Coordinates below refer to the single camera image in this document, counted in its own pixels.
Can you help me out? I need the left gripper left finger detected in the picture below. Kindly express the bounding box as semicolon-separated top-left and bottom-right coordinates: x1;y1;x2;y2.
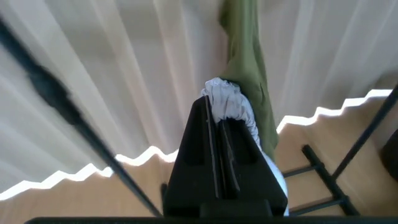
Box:
163;95;222;218

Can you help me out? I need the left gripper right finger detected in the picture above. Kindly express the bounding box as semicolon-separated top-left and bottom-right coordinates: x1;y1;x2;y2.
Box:
217;118;289;218

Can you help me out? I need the pale grey garment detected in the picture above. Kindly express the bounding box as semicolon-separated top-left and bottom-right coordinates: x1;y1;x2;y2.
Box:
200;77;290;217

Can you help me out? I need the green printed T-shirt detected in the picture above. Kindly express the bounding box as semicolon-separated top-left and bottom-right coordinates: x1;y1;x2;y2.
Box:
218;0;279;162

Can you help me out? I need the black clothes rack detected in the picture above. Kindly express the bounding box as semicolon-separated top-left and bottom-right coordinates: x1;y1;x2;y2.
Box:
0;18;398;218

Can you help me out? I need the beige curtain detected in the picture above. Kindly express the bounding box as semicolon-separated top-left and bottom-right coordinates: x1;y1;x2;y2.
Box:
0;0;398;194

